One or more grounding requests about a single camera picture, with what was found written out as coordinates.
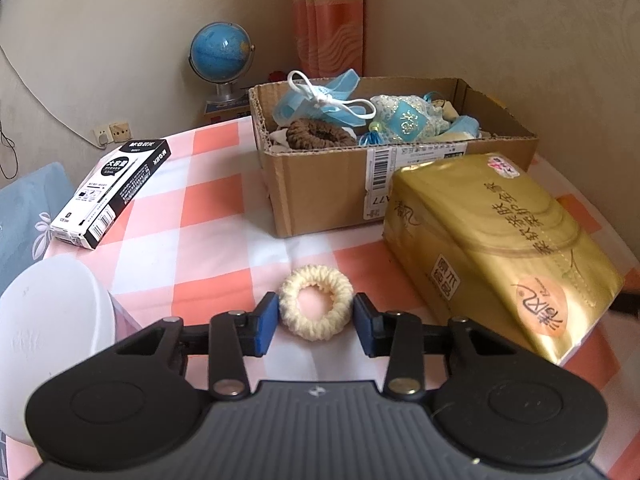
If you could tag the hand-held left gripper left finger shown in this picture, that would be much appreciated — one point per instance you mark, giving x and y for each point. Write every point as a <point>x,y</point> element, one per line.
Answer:
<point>266,325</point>

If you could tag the blue face mask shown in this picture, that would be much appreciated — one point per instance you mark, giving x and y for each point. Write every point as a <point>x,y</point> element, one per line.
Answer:
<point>467,124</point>

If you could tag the bundle of blue face masks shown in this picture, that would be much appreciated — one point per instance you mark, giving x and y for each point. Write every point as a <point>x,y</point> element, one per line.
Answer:
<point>290,107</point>

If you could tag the cream yellow cloth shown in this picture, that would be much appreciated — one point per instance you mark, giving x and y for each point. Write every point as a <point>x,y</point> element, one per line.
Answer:
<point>450,110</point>

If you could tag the pink patterned curtain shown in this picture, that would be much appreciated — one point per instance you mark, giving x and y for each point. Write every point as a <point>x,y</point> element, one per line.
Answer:
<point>325,20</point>

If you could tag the cardboard box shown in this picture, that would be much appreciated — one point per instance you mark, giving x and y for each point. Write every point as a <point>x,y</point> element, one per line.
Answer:
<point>320,195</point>

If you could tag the cream knitted scrunchie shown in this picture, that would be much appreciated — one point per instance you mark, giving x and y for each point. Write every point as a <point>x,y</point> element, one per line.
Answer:
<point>315,332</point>

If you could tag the brown knitted scrunchie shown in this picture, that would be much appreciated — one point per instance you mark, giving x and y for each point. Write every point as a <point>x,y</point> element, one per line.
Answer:
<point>300,135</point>

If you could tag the white wall socket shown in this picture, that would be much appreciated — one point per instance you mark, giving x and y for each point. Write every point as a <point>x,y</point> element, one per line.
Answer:
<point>102,136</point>

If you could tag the gold tissue pack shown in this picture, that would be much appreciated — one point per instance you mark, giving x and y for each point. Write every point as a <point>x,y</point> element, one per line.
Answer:
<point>500,240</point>

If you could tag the blue floral cushion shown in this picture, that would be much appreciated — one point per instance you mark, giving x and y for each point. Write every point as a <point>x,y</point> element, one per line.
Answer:
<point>25,210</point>

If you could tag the black and white pen box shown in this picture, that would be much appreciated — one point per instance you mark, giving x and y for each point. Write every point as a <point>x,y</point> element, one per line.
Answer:
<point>115,185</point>

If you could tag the blue globe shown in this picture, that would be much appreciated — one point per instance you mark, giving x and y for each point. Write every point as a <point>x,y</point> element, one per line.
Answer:
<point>220,52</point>

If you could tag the blue sachet with blue tassel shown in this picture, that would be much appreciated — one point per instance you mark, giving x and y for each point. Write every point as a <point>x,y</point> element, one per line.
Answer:
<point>405,120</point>

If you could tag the pink checkered tablecloth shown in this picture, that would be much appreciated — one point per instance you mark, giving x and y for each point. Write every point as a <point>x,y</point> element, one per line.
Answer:
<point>200,240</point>

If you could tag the white lidded container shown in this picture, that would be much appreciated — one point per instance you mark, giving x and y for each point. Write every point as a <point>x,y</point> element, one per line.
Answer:
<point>50,320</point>

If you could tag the white cloth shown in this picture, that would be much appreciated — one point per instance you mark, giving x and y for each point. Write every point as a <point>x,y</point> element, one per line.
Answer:
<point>277,136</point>

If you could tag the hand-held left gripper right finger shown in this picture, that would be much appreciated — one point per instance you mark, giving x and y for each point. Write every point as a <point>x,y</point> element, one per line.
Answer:
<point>365,327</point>

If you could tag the beige wall socket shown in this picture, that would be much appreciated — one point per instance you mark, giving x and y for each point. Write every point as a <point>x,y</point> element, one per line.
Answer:
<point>121,131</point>

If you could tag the small printed box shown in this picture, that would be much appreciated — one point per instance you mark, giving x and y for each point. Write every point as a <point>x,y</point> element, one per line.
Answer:
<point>220,112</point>

